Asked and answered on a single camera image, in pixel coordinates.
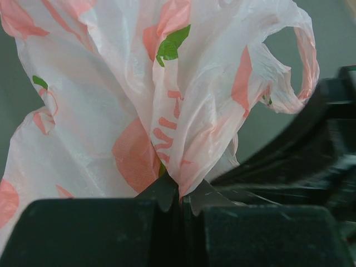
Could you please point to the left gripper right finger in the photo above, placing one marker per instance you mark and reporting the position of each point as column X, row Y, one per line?
column 246, row 229

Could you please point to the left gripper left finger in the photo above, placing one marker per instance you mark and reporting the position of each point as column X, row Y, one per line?
column 141, row 231

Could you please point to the pink plastic bag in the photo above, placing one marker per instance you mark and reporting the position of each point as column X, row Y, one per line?
column 130, row 86

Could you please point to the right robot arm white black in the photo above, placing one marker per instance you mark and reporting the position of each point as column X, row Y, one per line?
column 312, row 161

